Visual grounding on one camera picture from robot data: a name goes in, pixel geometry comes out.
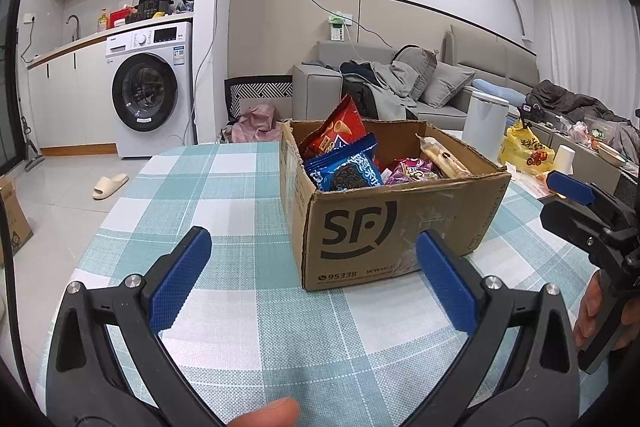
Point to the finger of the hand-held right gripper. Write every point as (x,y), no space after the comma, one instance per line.
(570,187)
(570,219)

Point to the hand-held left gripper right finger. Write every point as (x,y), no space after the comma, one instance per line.
(447,282)

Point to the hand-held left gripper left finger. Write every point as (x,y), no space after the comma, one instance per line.
(180,279)

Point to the brown cardboard box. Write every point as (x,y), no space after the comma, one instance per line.
(400,227)

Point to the purple candy packet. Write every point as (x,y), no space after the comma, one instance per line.
(417,169)
(391,176)

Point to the beige stick biscuit packet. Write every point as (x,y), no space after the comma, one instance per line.
(445,159)

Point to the blue cookie packet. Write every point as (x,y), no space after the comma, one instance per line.
(345,169)

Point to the red cone snack packet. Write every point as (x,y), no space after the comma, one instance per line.
(335,127)

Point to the person's right hand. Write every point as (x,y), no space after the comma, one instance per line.
(587,312)

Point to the person's left hand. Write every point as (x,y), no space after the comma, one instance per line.
(272,414)

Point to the white paper cup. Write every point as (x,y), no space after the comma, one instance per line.
(566,159)

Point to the yellow plastic bag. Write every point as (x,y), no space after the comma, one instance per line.
(527,152)

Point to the checked teal tablecloth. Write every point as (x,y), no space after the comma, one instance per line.
(225,207)

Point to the dark clothes pile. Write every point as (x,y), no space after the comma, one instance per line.
(570,99)

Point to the white lidded bin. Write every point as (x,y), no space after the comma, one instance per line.
(485,127)

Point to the beige slipper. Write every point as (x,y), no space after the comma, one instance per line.
(110,187)

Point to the light blue pillow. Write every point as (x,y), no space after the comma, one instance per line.
(497,91)

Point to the white curtain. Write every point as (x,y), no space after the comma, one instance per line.
(580,32)

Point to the grey cushion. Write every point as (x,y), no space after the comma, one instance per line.
(417,69)
(447,84)

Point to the pink bag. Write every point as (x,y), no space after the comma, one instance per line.
(255,124)

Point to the small cardboard box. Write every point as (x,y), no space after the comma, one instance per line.
(12,217)

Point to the white washing machine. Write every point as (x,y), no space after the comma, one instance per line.
(150,97)

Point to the stick vacuum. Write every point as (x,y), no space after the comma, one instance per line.
(32,157)

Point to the grey garment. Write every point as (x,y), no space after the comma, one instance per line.
(392,92)

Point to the black white patterned basket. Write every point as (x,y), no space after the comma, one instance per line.
(257,94)

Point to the white lower cabinets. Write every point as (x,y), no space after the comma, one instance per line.
(70,107)

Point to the dark jacket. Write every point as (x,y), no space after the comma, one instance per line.
(357,89)

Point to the grey sofa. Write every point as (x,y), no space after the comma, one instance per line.
(315,92)

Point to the dark glass door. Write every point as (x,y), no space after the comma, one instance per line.
(9,107)

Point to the red box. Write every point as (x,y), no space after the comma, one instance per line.
(122,18)

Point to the yellow bottle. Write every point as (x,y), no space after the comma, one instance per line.
(103,23)

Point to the black rice cooker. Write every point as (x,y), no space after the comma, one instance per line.
(155,6)

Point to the chrome faucet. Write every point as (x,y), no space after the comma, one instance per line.
(76,24)

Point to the green wall charger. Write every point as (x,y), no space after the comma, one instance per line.
(337,27)

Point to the white wall socket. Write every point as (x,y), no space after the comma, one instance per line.
(29,19)

